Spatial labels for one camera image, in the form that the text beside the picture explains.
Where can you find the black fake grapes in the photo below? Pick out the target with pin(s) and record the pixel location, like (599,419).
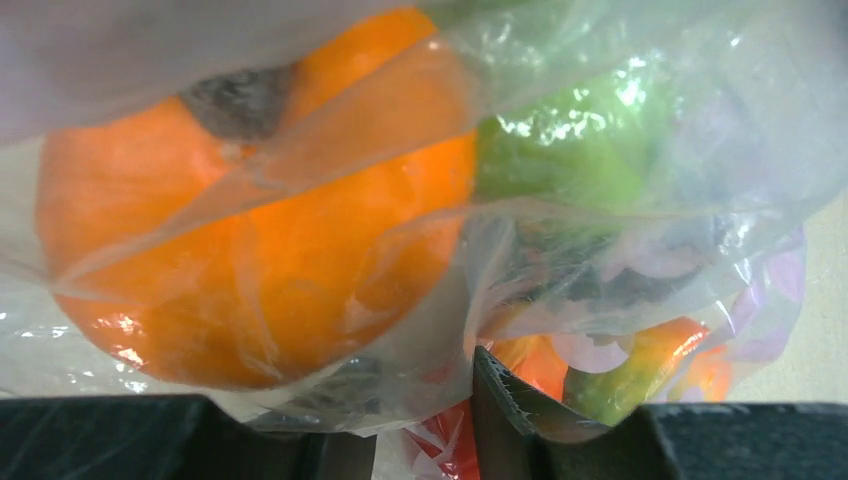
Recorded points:
(591,262)

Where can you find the clear zip top bag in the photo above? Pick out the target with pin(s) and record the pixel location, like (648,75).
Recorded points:
(756,143)

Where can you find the orange fake fruit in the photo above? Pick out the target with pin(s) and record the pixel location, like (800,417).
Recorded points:
(248,265)

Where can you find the red fake food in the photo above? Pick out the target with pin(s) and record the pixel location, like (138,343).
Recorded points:
(443,446)

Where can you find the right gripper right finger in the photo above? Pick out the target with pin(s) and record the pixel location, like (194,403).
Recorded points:
(521,433)

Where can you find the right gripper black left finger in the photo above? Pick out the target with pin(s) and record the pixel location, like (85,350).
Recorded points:
(164,437)

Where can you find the green fake apple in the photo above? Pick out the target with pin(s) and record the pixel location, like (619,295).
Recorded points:
(592,144)

